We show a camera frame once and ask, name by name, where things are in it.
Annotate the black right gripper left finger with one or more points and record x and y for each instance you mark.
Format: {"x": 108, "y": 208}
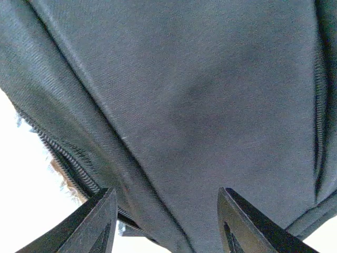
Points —
{"x": 90, "y": 228}

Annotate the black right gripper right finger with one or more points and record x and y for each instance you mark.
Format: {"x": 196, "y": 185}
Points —
{"x": 243, "y": 228}

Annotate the black student backpack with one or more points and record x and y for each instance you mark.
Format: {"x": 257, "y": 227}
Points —
{"x": 168, "y": 101}

